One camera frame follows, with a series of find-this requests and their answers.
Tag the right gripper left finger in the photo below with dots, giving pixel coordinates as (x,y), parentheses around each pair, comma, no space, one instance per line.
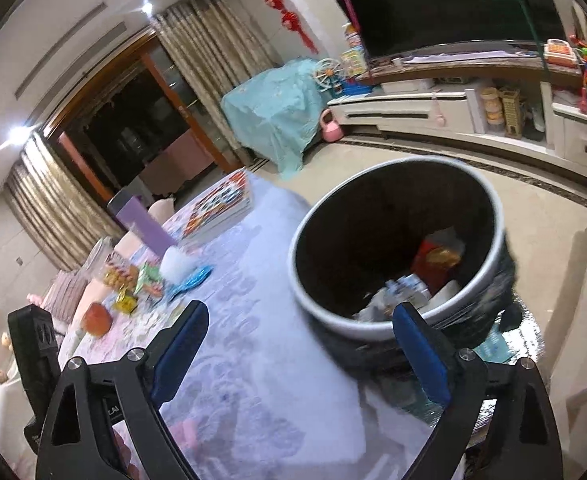
(77,440)

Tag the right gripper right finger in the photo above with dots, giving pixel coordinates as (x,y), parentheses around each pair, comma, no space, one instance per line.
(522,441)

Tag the yellow snack wrapper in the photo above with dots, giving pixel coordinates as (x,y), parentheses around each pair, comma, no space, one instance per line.
(126,301)

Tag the green milk carton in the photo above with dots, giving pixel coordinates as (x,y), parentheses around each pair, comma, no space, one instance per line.
(150,284)

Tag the white foam fruit net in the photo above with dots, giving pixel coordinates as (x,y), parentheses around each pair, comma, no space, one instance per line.
(176,265)

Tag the blue plastic wrapper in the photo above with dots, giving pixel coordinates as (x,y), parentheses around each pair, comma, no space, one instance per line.
(194,280)

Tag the round black trash bin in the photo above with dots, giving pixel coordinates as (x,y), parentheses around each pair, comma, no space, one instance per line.
(426,215)

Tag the silver foil mat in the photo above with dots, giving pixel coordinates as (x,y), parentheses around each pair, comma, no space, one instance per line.
(404,391)

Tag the red apple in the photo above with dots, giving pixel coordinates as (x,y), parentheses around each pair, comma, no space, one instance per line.
(96,320)

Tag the clear cookie jar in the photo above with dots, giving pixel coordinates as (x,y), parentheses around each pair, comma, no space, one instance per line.
(118,272)

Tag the beige curtain left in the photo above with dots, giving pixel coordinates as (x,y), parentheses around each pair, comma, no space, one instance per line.
(53,208)

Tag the beige curtain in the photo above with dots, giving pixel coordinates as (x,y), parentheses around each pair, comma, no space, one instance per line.
(215,51)
(53,208)

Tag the purple tumbler with lid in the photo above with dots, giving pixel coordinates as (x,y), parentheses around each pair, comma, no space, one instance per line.
(132,214)

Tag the floral tablecloth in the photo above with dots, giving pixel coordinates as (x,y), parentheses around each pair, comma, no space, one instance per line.
(262,399)

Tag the teal cloth covered furniture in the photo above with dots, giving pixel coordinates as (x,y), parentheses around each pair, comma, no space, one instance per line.
(276,113)

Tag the white TV cabinet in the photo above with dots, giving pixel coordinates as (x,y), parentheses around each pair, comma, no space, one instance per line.
(554,132)

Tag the beige curtain right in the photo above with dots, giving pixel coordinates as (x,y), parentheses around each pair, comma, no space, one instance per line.
(215,51)

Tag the pink kettlebell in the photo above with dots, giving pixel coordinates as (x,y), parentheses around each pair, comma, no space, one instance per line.
(331,130)

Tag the ferris wheel toy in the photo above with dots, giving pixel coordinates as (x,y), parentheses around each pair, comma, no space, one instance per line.
(328,74)

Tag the black television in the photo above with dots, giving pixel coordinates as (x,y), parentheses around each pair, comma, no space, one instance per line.
(391,27)

